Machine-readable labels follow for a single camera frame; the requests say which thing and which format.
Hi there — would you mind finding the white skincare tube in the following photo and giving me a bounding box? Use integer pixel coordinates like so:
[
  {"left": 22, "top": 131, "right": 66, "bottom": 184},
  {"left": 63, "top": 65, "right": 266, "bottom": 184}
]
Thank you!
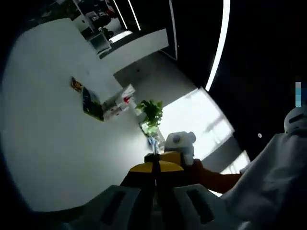
[{"left": 102, "top": 83, "right": 136, "bottom": 113}]

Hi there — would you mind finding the ceiling light strip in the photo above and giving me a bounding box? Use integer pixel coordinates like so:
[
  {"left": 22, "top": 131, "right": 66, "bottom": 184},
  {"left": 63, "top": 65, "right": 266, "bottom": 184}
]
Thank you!
[{"left": 205, "top": 0, "right": 231, "bottom": 92}]

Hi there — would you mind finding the person's white shirt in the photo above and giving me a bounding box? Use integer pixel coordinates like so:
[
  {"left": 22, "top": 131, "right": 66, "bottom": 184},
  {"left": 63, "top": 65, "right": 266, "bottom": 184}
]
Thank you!
[{"left": 215, "top": 130, "right": 307, "bottom": 230}]

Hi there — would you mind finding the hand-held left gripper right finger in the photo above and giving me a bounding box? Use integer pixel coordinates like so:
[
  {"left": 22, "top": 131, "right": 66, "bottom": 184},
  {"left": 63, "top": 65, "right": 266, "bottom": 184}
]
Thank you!
[{"left": 157, "top": 161, "right": 228, "bottom": 230}]

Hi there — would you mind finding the white worn device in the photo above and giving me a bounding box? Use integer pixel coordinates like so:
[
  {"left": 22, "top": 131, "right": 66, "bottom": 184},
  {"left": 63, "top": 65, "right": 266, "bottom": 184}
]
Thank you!
[{"left": 283, "top": 107, "right": 307, "bottom": 137}]

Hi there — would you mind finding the bright window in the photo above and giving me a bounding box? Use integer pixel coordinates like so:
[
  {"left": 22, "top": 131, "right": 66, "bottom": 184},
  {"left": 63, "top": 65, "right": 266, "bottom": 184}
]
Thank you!
[{"left": 158, "top": 88, "right": 235, "bottom": 161}]

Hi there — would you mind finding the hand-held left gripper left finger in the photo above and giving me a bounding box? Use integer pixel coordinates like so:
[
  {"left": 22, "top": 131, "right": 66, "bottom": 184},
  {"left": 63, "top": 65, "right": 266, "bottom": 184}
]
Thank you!
[{"left": 69, "top": 162, "right": 158, "bottom": 230}]

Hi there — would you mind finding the red band skincare bottle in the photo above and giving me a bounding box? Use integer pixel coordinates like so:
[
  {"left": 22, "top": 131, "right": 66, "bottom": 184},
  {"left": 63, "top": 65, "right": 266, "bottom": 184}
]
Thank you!
[{"left": 103, "top": 94, "right": 135, "bottom": 121}]

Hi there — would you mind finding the green snack packet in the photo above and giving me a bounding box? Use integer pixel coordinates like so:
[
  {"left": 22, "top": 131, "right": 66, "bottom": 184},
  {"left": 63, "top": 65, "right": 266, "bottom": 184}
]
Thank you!
[{"left": 70, "top": 76, "right": 106, "bottom": 122}]

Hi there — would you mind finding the green potted plant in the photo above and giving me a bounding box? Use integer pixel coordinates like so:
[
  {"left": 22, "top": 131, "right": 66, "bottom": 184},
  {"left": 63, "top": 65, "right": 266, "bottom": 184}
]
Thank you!
[{"left": 135, "top": 99, "right": 164, "bottom": 144}]

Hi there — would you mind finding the person's right hand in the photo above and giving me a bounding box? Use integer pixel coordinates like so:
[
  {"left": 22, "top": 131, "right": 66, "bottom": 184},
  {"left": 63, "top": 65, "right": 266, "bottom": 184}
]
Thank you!
[{"left": 188, "top": 158, "right": 212, "bottom": 190}]

